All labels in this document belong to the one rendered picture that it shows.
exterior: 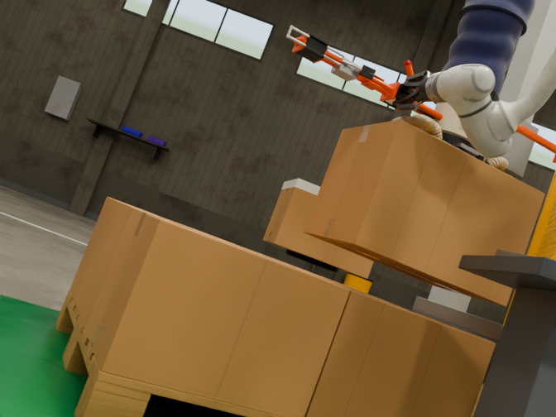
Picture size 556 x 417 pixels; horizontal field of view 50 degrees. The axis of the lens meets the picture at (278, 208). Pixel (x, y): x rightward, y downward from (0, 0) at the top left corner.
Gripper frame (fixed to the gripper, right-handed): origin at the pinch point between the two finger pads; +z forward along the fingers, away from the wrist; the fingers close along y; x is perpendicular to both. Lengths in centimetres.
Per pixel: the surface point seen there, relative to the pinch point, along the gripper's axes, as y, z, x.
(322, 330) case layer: 79, -21, -9
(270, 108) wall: -185, 848, 260
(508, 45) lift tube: -29.9, -10.8, 28.0
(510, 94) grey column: -71, 100, 130
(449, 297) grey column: 52, 93, 131
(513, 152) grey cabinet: -37, 88, 136
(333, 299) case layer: 70, -21, -9
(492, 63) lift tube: -22.0, -10.1, 24.8
